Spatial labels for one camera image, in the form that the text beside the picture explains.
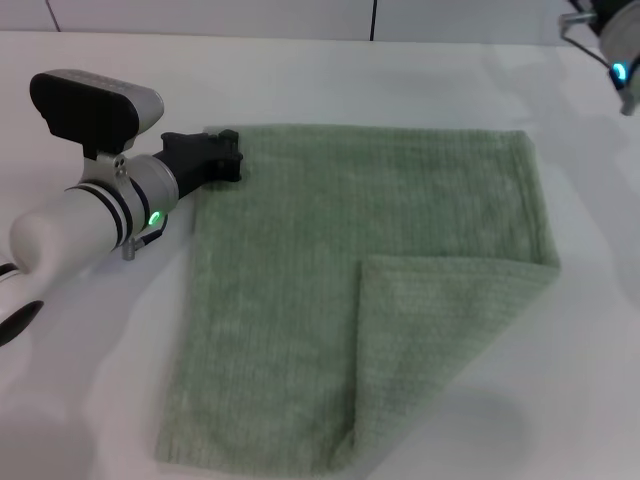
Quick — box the right arm connector cable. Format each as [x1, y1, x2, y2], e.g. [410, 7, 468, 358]
[557, 12, 617, 69]

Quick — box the arm connector cable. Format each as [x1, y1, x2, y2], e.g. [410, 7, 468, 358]
[557, 12, 617, 69]
[122, 214, 172, 262]

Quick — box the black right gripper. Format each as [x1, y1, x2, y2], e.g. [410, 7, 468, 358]
[567, 0, 621, 36]

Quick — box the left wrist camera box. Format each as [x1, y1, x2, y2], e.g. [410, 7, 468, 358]
[28, 68, 165, 162]

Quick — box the left arm connector cable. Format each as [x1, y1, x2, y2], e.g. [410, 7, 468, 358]
[122, 214, 172, 262]

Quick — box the green terry towel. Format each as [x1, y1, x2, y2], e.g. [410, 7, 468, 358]
[155, 124, 562, 480]

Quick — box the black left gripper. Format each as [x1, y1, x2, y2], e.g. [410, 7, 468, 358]
[153, 128, 246, 199]

